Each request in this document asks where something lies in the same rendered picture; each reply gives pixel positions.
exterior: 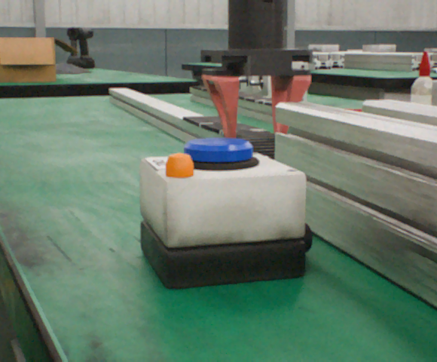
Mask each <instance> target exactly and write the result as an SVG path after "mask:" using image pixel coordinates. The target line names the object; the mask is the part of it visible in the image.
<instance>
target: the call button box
mask: <svg viewBox="0 0 437 362"><path fill-rule="evenodd" d="M167 159H168V157H147V158H143V159H142V160H141V161H140V163H139V187H140V213H141V215H142V218H143V219H144V220H143V221H141V224H140V238H141V249H142V251H143V252H144V254H145V255H146V256H147V258H148V260H149V261H150V263H151V264H152V265H153V267H154V269H155V270H156V272H157V273H158V274H159V276H160V278H161V279H162V281H163V282H164V283H165V284H166V286H167V287H169V288H178V287H194V286H203V285H211V284H226V283H234V282H243V281H258V280H267V279H275V278H290V277H299V276H302V275H304V267H305V252H307V251H309V250H310V248H311V247H312V242H313V237H312V232H311V230H310V226H309V225H308V224H307V223H305V202H306V176H305V174H304V173H302V172H301V171H299V170H296V169H294V168H291V167H289V166H286V165H284V164H281V163H279V162H277V161H275V160H272V159H270V158H267V157H265V156H263V155H260V154H258V153H257V152H253V153H252V158H250V159H246V160H242V161H223V162H214V161H195V160H192V161H193V163H194V175H193V176H190V177H184V178H174V177H168V176H166V162H167Z"/></svg>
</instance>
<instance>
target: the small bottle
mask: <svg viewBox="0 0 437 362"><path fill-rule="evenodd" d="M430 70H431V65H430V61H429V53H428V51H424V52H423V56H422V60H421V62H420V71H419V76H420V77H419V78H418V79H417V80H416V81H415V83H414V84H413V86H412V90H411V102H412V103H419V104H424V105H430V106H431V102H432V79H431V78H430V77H429V76H430Z"/></svg>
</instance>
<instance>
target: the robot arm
mask: <svg viewBox="0 0 437 362"><path fill-rule="evenodd" d="M201 62H202V63H209V62H212V64H221V65H222V69H203V83H204V84H205V86H206V89H207V91H208V93H209V95H210V97H211V99H212V101H213V103H214V105H215V107H216V109H217V111H218V114H219V116H220V119H221V122H222V127H223V130H224V133H225V138H235V135H236V125H237V101H238V90H239V78H234V77H232V75H239V76H270V90H271V102H272V113H273V126H274V134H275V133H284V134H287V131H288V129H289V126H288V125H284V124H280V123H277V122H275V106H276V105H277V104H278V102H295V103H296V102H301V99H302V97H303V96H304V95H305V93H306V91H307V89H308V87H309V85H310V77H311V70H306V69H293V68H292V62H302V63H312V62H313V50H311V49H284V0H228V50H201Z"/></svg>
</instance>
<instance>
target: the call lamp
mask: <svg viewBox="0 0 437 362"><path fill-rule="evenodd" d="M193 175H194V163H193V161H192V159H191V156H190V155H186V154H182V153H176V154H173V155H169V157H168V159H167V162H166V176H168V177H174V178H184V177H190V176H193Z"/></svg>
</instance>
